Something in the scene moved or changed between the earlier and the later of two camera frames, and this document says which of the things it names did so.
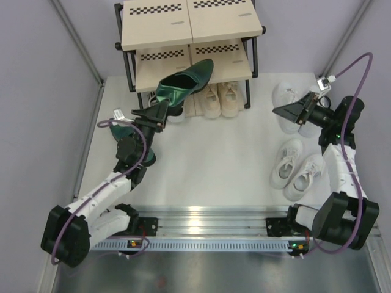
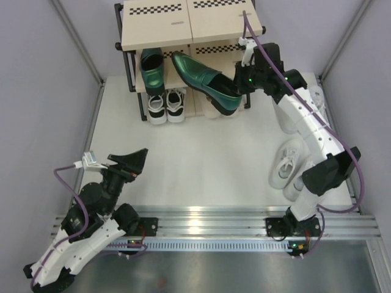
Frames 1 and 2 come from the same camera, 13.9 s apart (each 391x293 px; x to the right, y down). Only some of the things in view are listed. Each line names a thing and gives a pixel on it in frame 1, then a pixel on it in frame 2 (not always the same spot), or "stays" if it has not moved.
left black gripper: (156, 114) → (129, 164)
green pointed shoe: (176, 86) → (152, 68)
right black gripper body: (303, 118) → (247, 79)
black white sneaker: (175, 114) stays
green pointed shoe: (120, 131) → (214, 86)
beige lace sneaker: (211, 101) stays
